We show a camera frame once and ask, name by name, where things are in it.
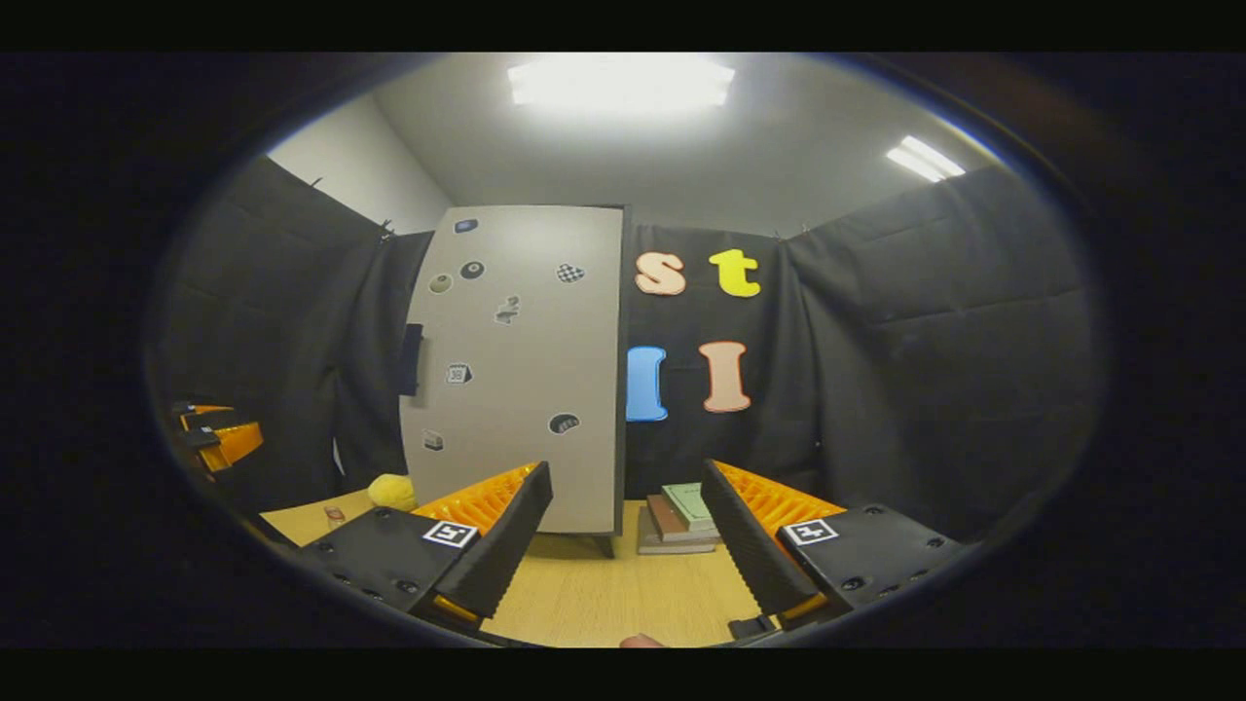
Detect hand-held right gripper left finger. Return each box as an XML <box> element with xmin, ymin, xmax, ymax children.
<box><xmin>292</xmin><ymin>461</ymin><xmax>554</xmax><ymax>632</ymax></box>

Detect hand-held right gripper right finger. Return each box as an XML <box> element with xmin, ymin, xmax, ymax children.
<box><xmin>698</xmin><ymin>458</ymin><xmax>974</xmax><ymax>632</ymax></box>

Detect beige cabinet door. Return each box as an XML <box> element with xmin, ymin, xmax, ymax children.
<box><xmin>399</xmin><ymin>204</ymin><xmax>620</xmax><ymax>536</ymax></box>

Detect grey book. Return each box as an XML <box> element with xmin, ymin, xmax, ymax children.
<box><xmin>638</xmin><ymin>504</ymin><xmax>716</xmax><ymax>556</ymax></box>

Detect yellow sponge ball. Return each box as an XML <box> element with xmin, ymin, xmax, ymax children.
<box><xmin>367</xmin><ymin>473</ymin><xmax>420</xmax><ymax>513</ymax></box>

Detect black backdrop cloth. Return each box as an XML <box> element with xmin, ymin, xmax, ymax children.
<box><xmin>156</xmin><ymin>156</ymin><xmax>1096</xmax><ymax>546</ymax></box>

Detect twin strip ceiling light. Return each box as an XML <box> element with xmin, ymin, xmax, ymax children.
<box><xmin>884</xmin><ymin>134</ymin><xmax>967</xmax><ymax>184</ymax></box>

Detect large ceiling light panel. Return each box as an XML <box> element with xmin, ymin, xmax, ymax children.
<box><xmin>506</xmin><ymin>56</ymin><xmax>737</xmax><ymax>110</ymax></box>

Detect black door handle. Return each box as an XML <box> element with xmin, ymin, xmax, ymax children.
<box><xmin>397</xmin><ymin>323</ymin><xmax>425</xmax><ymax>397</ymax></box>

